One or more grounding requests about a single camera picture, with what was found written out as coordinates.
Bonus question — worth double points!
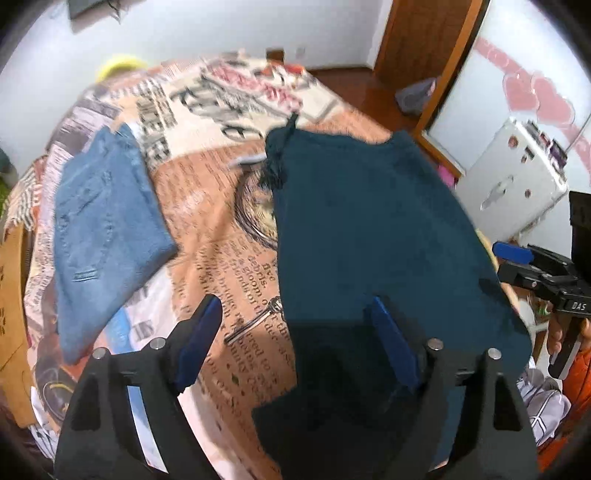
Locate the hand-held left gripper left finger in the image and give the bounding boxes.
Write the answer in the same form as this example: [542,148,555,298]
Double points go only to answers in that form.
[54,294,223,480]

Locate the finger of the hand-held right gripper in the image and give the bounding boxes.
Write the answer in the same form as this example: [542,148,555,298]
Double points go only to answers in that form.
[492,241,536,266]
[497,261,548,291]

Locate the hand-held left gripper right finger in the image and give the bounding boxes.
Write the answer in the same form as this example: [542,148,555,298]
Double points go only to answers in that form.
[365,296,539,480]

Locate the dark teal pants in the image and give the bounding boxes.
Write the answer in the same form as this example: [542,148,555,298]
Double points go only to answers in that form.
[252,113,532,480]

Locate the person's right hand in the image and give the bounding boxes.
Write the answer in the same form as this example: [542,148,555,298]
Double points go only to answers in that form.
[546,316,591,370]

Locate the white hard suitcase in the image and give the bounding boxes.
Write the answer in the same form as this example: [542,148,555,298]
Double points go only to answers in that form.
[455,117,570,232]

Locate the printed blanket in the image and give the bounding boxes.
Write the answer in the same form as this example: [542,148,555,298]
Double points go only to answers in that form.
[23,55,509,480]

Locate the person's orange clothing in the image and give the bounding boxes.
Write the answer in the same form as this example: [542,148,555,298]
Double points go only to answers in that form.
[538,346,591,472]

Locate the white grey garment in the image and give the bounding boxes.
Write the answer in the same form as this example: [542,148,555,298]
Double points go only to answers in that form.
[515,367,573,446]

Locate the folded blue jeans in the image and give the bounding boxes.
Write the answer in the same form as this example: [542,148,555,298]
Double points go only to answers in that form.
[53,122,180,365]

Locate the grey cloth heap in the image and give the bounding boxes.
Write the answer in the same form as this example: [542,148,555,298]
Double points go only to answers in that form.
[396,78,437,114]

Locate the wooden lap desk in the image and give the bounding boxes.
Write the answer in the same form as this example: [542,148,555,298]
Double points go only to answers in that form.
[0,222,40,428]

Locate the brown wooden door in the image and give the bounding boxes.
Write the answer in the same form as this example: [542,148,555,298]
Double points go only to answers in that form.
[374,0,490,139]

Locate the yellow pillow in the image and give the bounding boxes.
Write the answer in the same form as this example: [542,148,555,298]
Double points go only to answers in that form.
[96,54,146,84]

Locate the pink heart wall sticker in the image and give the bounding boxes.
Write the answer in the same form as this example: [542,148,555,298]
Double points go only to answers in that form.
[478,37,591,140]

